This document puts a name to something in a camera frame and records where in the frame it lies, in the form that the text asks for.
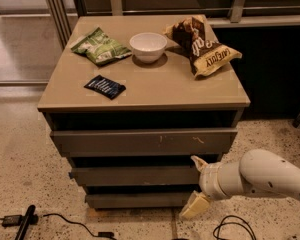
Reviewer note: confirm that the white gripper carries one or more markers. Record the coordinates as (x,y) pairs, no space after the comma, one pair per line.
(209,181)

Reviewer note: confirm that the grey drawer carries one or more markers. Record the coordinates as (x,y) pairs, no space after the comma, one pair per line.
(144,200)
(119,143)
(136,176)

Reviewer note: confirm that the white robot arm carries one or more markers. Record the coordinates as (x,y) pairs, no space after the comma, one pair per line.
(258,174)

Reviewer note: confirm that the grey bottom drawer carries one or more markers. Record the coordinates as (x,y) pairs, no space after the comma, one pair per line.
(144,200)

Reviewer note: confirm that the grey drawer cabinet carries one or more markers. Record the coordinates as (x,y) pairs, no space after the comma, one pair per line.
(162,95)

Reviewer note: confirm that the grey top drawer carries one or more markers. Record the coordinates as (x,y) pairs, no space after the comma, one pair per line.
(119,143)

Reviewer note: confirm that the brown yellow chip bag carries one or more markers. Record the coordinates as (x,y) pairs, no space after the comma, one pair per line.
(206,55)

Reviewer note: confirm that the black snack packet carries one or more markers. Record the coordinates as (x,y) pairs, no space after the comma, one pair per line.
(105,86)

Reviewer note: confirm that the white bowl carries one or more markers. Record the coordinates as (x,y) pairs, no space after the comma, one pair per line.
(148,47)

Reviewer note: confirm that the green chip bag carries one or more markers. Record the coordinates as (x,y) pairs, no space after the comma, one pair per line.
(99,48)

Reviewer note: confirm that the black stick device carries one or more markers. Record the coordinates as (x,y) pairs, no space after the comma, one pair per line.
(30,218)

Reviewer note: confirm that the metal railing shelf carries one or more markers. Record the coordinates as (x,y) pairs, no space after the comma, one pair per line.
(222,13)

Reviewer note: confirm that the black power adapter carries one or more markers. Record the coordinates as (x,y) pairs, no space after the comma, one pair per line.
(11,220)

